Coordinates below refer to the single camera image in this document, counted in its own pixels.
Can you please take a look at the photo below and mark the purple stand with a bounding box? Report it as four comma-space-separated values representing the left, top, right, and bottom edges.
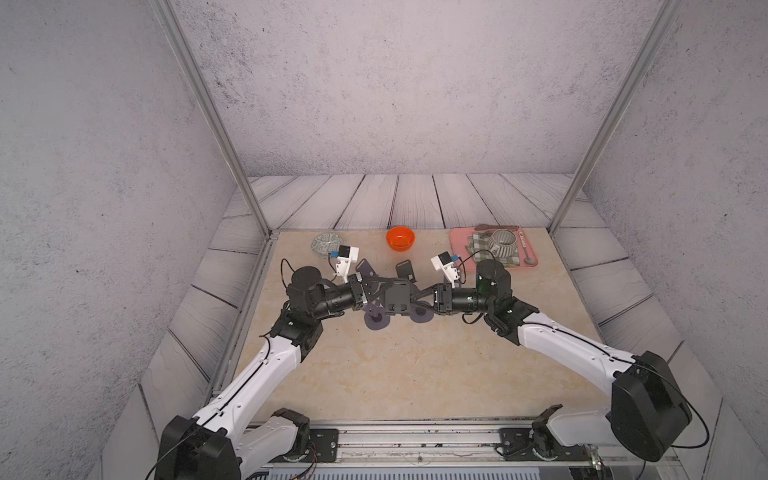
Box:
409, 306, 434, 324
364, 304, 391, 331
356, 258, 376, 277

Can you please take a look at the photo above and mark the pink tray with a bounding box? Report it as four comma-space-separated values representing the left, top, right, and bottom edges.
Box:
449, 227, 539, 271

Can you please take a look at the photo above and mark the green patterned bowl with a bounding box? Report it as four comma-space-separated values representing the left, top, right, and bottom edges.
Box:
311, 232, 343, 258

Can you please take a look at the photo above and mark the ribbed grey cup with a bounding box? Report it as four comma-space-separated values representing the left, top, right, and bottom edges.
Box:
487, 229, 518, 258

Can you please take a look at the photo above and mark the left aluminium frame post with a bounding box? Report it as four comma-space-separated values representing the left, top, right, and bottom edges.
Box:
150, 0, 272, 237

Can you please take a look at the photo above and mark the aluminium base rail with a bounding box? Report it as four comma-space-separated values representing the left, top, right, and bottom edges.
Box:
157, 419, 691, 480

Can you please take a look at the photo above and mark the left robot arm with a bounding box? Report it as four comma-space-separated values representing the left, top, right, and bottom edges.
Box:
147, 266, 395, 479

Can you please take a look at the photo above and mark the green checkered cloth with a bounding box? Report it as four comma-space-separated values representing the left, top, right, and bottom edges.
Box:
467, 232, 521, 267

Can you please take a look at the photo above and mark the metal spoon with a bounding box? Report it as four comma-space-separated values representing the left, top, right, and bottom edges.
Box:
519, 230, 538, 267

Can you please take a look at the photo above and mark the right aluminium frame post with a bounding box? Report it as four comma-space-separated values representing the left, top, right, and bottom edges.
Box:
547, 0, 682, 237

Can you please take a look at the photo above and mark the aluminium frame post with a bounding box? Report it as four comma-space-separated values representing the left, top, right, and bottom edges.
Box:
150, 0, 272, 237
547, 0, 682, 237

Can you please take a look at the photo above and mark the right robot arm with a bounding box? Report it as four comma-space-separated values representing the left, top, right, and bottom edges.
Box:
409, 260, 697, 462

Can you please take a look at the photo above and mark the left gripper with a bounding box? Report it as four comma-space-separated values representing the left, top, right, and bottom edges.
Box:
308, 277, 391, 324

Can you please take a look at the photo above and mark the brown wooden spoon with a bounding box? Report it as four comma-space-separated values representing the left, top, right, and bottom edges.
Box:
474, 224, 520, 232

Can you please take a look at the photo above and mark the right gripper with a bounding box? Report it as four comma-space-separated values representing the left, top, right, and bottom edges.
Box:
410, 285, 496, 317

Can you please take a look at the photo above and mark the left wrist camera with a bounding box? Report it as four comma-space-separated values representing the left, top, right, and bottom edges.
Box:
329, 245, 359, 282

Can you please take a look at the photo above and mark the orange bowl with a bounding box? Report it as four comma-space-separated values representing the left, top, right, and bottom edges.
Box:
385, 226, 416, 252

